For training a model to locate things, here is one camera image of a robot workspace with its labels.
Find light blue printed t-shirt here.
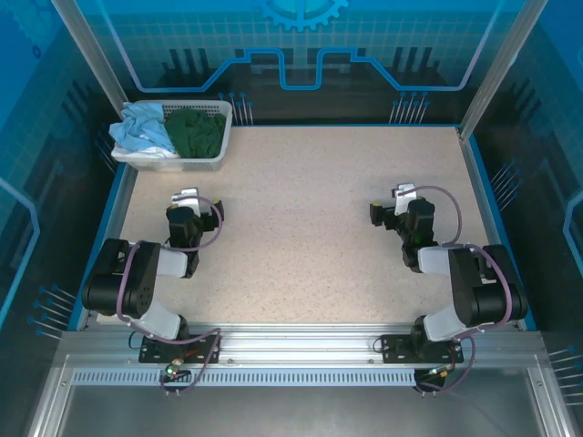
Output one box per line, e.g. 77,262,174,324
108,102,178,156

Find dark green t-shirt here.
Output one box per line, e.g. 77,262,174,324
163,107,228,160

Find white plastic laundry basket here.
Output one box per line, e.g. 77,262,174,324
110,99,234,173

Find steel front panel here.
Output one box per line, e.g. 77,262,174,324
26,354,578,437

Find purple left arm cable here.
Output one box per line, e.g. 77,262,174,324
116,195,224,397

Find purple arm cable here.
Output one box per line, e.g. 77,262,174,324
395,185,514,395
116,195,224,397

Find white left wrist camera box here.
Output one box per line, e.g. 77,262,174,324
171,188,201,218

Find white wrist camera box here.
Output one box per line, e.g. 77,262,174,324
171,188,201,218
394,183,416,218

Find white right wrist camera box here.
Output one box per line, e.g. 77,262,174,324
394,183,416,218

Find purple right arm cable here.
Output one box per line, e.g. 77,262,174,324
395,185,514,395

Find aluminium table side rail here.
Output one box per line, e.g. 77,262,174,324
75,161,140,331
457,127,523,330

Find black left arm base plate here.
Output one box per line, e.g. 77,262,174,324
138,334,222,365

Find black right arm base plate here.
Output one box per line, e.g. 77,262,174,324
380,334,465,365

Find aluminium mounting rail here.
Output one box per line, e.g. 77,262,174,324
58,323,546,365

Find slotted grey cable duct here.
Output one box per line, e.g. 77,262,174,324
71,369,418,386

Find aluminium frame post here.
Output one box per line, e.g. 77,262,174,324
457,0,550,140
49,0,131,110

